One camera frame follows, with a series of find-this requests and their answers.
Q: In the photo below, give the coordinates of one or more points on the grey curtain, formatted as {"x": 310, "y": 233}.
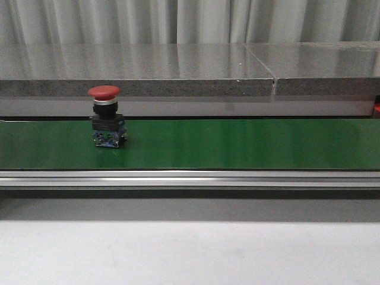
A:
{"x": 162, "y": 22}

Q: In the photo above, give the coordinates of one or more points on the red plastic bin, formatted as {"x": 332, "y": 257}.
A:
{"x": 376, "y": 111}

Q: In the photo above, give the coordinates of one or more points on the aluminium conveyor frame rail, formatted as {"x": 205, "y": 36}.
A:
{"x": 188, "y": 179}

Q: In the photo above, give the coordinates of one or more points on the grey stone countertop right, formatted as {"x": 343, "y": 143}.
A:
{"x": 347, "y": 69}

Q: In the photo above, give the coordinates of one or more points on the red mushroom push button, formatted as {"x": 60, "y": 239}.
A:
{"x": 108, "y": 125}

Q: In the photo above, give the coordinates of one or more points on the green conveyor belt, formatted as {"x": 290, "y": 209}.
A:
{"x": 196, "y": 144}

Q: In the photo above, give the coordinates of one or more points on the grey stone countertop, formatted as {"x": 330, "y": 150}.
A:
{"x": 347, "y": 69}
{"x": 139, "y": 70}

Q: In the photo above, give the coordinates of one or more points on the grey stone countertop left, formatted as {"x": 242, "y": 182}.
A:
{"x": 139, "y": 70}

